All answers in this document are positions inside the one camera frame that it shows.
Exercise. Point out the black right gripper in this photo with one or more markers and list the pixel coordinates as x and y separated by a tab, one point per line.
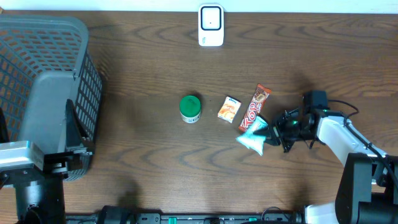
277	127

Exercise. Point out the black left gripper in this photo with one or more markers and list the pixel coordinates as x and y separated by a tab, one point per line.
56	170

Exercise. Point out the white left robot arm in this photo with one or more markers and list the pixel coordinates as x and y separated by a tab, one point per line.
38	178

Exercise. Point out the teal wet wipes pack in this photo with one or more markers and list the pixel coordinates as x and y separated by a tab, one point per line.
251	140

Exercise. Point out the green lid jar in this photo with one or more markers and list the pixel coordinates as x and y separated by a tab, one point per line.
190	109

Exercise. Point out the white barcode scanner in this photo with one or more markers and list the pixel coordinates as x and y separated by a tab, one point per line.
211	25

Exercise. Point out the grey plastic basket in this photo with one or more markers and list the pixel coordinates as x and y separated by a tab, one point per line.
44	62

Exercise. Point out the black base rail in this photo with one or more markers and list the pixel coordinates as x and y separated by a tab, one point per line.
156	218

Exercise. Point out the red Top chocolate bar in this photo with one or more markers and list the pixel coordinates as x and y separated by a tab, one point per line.
257	102

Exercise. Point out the orange tissue pack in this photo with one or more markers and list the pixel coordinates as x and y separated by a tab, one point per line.
229	109

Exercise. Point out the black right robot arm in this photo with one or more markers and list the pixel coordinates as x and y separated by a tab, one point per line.
368	187

